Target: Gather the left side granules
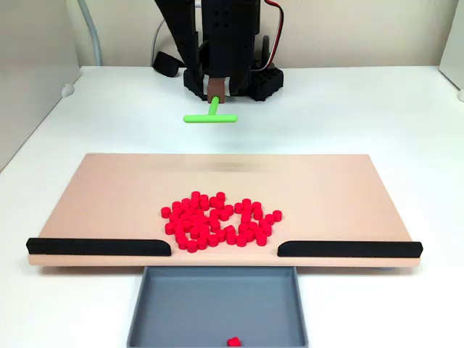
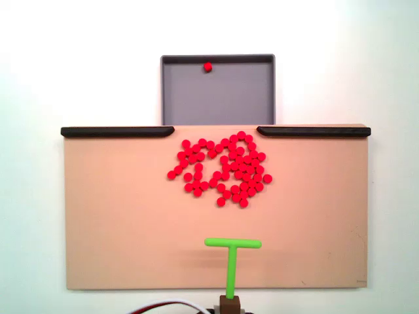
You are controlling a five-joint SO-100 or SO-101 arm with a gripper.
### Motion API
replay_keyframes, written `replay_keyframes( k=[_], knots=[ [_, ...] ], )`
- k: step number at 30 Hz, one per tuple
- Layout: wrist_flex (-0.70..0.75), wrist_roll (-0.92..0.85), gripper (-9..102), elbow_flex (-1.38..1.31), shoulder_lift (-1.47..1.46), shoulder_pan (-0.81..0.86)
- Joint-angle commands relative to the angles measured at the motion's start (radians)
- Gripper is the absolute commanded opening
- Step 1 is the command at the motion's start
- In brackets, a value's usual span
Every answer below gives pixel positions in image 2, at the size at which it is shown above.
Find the green T-shaped pusher tool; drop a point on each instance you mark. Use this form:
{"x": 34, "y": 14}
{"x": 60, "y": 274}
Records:
{"x": 231, "y": 268}

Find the grey square tray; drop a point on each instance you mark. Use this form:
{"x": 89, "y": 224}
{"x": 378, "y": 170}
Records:
{"x": 216, "y": 98}

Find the red cylindrical granule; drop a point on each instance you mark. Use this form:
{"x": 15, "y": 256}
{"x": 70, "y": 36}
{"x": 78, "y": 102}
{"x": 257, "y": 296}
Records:
{"x": 243, "y": 167}
{"x": 246, "y": 177}
{"x": 204, "y": 185}
{"x": 252, "y": 146}
{"x": 189, "y": 187}
{"x": 171, "y": 175}
{"x": 258, "y": 177}
{"x": 202, "y": 142}
{"x": 181, "y": 155}
{"x": 212, "y": 153}
{"x": 207, "y": 67}
{"x": 248, "y": 138}
{"x": 244, "y": 186}
{"x": 260, "y": 169}
{"x": 233, "y": 138}
{"x": 192, "y": 159}
{"x": 213, "y": 182}
{"x": 188, "y": 177}
{"x": 224, "y": 159}
{"x": 232, "y": 146}
{"x": 267, "y": 178}
{"x": 243, "y": 202}
{"x": 197, "y": 175}
{"x": 226, "y": 168}
{"x": 225, "y": 176}
{"x": 238, "y": 174}
{"x": 225, "y": 142}
{"x": 201, "y": 156}
{"x": 247, "y": 159}
{"x": 197, "y": 192}
{"x": 221, "y": 187}
{"x": 199, "y": 167}
{"x": 196, "y": 148}
{"x": 261, "y": 156}
{"x": 196, "y": 184}
{"x": 178, "y": 169}
{"x": 210, "y": 144}
{"x": 219, "y": 148}
{"x": 236, "y": 197}
{"x": 244, "y": 194}
{"x": 259, "y": 186}
{"x": 235, "y": 189}
{"x": 255, "y": 162}
{"x": 240, "y": 150}
{"x": 232, "y": 154}
{"x": 189, "y": 151}
{"x": 254, "y": 153}
{"x": 226, "y": 194}
{"x": 241, "y": 135}
{"x": 234, "y": 166}
{"x": 221, "y": 201}
{"x": 250, "y": 169}
{"x": 184, "y": 162}
{"x": 217, "y": 175}
{"x": 252, "y": 183}
{"x": 186, "y": 143}
{"x": 239, "y": 160}
{"x": 251, "y": 191}

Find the black edge rail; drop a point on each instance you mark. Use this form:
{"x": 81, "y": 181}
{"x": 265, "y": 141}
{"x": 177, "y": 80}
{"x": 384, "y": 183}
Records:
{"x": 311, "y": 131}
{"x": 114, "y": 131}

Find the beige rectangular board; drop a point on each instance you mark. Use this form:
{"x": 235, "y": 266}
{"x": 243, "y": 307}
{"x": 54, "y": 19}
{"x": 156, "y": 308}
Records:
{"x": 131, "y": 229}

